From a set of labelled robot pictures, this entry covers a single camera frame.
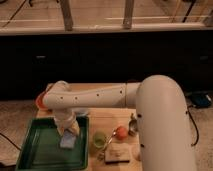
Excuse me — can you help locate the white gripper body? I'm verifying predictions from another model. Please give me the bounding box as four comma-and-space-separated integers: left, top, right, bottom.
53, 109, 80, 136

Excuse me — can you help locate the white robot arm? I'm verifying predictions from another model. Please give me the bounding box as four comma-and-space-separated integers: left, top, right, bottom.
42, 75, 197, 171

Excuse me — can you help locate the green plastic tray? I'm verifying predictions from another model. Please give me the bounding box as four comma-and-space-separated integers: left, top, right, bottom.
15, 117, 89, 171

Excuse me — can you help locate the orange bowl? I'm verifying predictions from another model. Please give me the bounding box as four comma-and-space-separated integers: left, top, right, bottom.
35, 92, 47, 110

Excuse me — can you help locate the green plastic cup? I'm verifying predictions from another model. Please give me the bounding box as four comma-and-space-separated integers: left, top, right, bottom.
92, 131, 106, 149

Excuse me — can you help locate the metal spoon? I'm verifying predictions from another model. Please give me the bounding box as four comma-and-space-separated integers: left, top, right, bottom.
99, 130, 116, 155

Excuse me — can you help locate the red tomato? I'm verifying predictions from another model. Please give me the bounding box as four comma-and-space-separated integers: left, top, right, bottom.
115, 126, 128, 140

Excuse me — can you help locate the brown wooden block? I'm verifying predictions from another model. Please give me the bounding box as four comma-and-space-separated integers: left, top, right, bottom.
104, 143, 130, 164

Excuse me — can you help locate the dark blue object on floor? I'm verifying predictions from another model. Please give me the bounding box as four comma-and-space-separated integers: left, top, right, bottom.
191, 93, 212, 108

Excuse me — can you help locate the black cable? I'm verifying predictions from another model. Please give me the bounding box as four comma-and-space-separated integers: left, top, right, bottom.
0, 132, 22, 152

